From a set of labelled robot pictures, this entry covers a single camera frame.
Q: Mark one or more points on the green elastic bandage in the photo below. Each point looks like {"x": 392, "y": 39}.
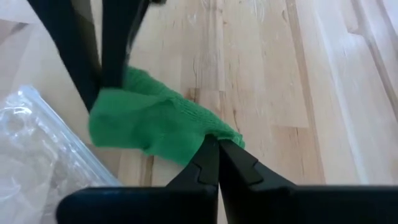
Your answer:
{"x": 149, "y": 124}

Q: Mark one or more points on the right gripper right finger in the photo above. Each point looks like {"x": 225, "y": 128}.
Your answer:
{"x": 295, "y": 205}

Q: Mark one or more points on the clear plastic bag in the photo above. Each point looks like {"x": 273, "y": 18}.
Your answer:
{"x": 37, "y": 155}

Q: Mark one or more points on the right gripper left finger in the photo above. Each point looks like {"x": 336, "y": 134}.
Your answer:
{"x": 149, "y": 205}

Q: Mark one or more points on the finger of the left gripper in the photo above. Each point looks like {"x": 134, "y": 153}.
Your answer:
{"x": 77, "y": 53}
{"x": 118, "y": 37}

